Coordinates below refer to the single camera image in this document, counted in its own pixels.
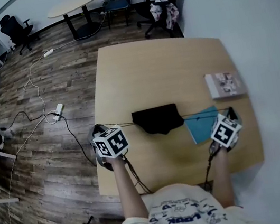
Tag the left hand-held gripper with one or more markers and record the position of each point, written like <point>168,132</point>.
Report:
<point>112,143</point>

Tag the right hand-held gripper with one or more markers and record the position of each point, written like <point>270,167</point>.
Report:
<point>225,131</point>

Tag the person's right forearm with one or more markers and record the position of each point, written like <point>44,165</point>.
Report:
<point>221,180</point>

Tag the person's left forearm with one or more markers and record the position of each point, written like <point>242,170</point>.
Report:
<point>128,191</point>

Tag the pink printed booklet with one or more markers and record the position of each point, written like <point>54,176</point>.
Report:
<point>227,84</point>

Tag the blue notebook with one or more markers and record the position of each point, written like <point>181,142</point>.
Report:
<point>199,130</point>

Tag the white power strip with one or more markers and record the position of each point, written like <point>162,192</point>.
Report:
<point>59,109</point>
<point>48,53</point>

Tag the person's white printed shirt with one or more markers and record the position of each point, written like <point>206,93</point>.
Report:
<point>178,209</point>

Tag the pink floral cloth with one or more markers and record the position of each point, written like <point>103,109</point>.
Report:
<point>172,14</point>

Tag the blue chair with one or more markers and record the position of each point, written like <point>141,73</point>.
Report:
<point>115,4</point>

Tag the oval beige table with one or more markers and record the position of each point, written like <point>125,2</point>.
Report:
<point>72,2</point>

